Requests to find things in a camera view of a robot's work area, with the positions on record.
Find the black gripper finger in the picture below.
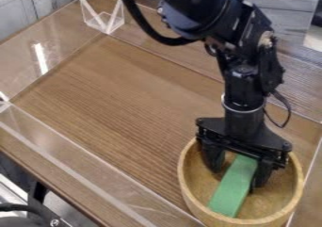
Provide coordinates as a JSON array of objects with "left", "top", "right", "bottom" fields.
[
  {"left": 204, "top": 143, "right": 226, "bottom": 173},
  {"left": 250, "top": 158, "right": 273, "bottom": 192}
]

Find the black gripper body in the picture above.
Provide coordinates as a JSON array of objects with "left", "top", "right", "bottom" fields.
[{"left": 197, "top": 118, "right": 293, "bottom": 170}]

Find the brown wooden bowl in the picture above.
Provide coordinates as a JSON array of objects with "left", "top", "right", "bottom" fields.
[{"left": 178, "top": 138, "right": 305, "bottom": 227}]

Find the green rectangular block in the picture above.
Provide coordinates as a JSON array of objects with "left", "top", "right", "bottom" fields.
[{"left": 208, "top": 154, "right": 258, "bottom": 218}]

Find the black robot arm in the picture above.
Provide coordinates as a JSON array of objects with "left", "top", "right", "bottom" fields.
[{"left": 161, "top": 0, "right": 292, "bottom": 187}]

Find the black metal table leg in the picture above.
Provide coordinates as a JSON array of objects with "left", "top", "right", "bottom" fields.
[{"left": 27, "top": 181, "right": 73, "bottom": 227}]

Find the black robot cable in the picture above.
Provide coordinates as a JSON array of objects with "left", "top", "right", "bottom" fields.
[{"left": 115, "top": 0, "right": 204, "bottom": 47}]

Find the clear acrylic front wall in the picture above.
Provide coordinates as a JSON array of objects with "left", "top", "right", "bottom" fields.
[{"left": 0, "top": 100, "right": 205, "bottom": 227}]

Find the clear acrylic corner bracket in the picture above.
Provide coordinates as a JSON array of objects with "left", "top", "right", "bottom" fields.
[{"left": 79, "top": 0, "right": 125, "bottom": 35}]

